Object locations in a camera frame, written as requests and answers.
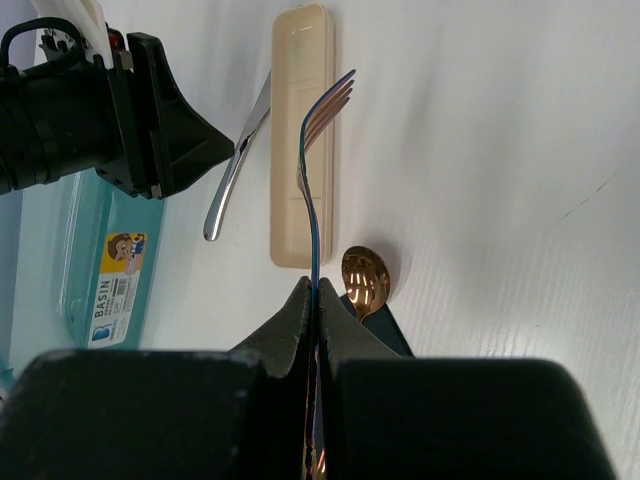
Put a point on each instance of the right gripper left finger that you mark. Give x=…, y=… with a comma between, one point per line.
x=142, y=414

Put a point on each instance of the copper spoon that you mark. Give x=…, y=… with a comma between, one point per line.
x=367, y=280

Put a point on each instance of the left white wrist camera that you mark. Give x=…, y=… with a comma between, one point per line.
x=87, y=17

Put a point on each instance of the black paper napkin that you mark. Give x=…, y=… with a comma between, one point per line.
x=385, y=330

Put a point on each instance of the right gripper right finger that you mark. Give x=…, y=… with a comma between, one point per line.
x=388, y=416

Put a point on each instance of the teal plastic basin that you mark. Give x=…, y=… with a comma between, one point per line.
x=77, y=261

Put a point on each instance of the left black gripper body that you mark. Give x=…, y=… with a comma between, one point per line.
x=120, y=113

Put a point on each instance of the iridescent fork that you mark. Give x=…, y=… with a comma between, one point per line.
x=316, y=121

